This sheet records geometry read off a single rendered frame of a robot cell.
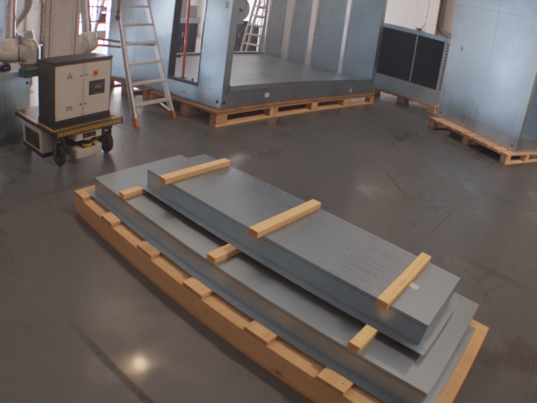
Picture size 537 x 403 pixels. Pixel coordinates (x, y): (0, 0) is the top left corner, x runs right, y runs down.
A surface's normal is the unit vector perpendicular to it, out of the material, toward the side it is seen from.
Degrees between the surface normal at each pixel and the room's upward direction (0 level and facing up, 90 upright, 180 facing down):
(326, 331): 0
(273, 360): 90
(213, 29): 90
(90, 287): 0
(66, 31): 90
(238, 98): 90
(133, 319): 0
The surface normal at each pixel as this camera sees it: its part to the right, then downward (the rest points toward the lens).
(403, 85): -0.58, 0.30
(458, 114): -0.88, 0.11
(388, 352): 0.12, -0.89
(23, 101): 0.77, 0.36
